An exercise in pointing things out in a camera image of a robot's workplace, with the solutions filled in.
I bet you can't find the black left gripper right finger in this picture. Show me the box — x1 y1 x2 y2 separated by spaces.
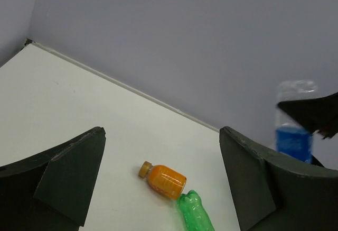
219 127 337 230

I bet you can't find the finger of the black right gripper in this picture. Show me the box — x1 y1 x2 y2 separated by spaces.
277 93 337 139

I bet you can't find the green plastic bottle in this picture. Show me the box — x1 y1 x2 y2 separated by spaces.
176 190 214 231

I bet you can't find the clear bottle blue label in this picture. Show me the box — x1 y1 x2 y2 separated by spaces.
275 80 317 163

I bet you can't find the orange plastic bottle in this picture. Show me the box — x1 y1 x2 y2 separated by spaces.
138 161 187 200

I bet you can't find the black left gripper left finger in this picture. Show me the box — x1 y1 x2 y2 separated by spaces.
1 127 106 230

